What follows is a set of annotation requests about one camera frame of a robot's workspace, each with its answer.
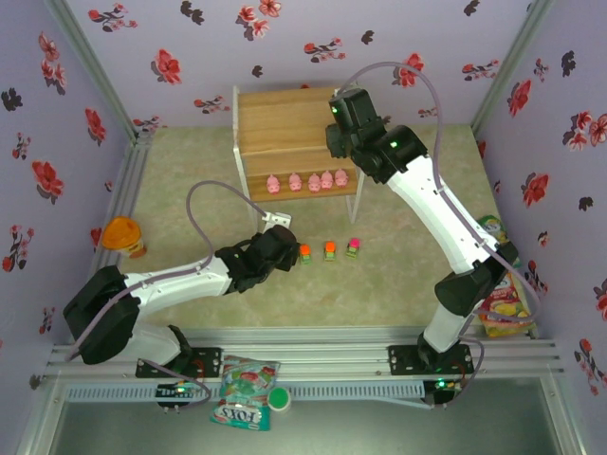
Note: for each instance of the pink plastic pig toy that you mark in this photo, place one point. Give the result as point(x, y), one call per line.
point(314, 182)
point(327, 180)
point(341, 177)
point(295, 182)
point(272, 185)

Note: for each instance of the green orange mixer truck toy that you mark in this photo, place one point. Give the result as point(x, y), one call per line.
point(306, 253)
point(330, 251)

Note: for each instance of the green pink mixer truck toy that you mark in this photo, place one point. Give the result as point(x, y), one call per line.
point(353, 249)

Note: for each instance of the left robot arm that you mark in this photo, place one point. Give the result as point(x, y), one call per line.
point(180, 284)

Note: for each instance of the green red candy bag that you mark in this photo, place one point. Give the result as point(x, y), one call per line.
point(244, 384)

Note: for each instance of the yellow green candy bag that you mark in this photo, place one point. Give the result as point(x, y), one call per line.
point(491, 227)

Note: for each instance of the green round lid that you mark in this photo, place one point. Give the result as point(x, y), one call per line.
point(279, 399)

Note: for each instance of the cup with orange lid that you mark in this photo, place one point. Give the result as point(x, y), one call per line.
point(123, 234)

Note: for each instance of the yellow red snack bag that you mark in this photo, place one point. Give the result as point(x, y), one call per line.
point(509, 308)

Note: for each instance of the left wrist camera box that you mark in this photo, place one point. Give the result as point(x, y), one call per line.
point(279, 220)

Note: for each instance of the wooden shelf white frame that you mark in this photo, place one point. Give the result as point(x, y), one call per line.
point(284, 123)

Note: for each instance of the aluminium mounting rail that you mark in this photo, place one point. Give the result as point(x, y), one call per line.
point(303, 351)

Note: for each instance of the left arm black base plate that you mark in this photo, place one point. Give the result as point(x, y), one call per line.
point(208, 360)

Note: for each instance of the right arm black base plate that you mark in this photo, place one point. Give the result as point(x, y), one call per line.
point(403, 360)

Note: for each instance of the aluminium corner post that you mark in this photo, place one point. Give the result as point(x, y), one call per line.
point(90, 61)
point(512, 61)

